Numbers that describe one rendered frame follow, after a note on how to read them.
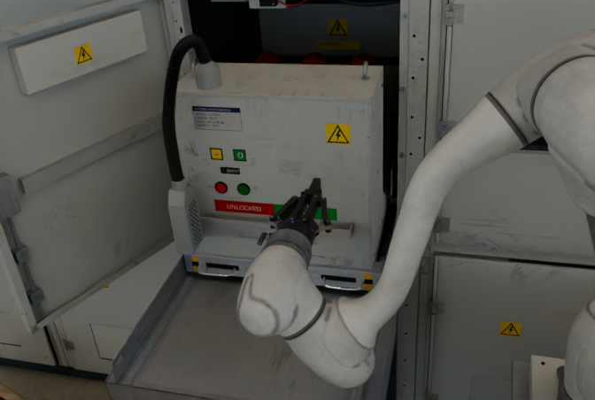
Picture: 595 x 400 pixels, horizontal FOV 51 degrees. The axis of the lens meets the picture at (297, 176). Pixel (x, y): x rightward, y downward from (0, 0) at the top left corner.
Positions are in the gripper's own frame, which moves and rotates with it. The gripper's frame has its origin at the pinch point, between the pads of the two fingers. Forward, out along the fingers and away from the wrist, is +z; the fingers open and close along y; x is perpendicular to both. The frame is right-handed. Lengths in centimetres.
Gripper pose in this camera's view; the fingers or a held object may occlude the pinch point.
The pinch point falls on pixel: (313, 191)
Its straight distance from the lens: 134.6
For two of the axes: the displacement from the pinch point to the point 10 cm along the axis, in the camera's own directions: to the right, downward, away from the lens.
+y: 9.7, 0.5, -2.4
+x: -0.7, -8.7, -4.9
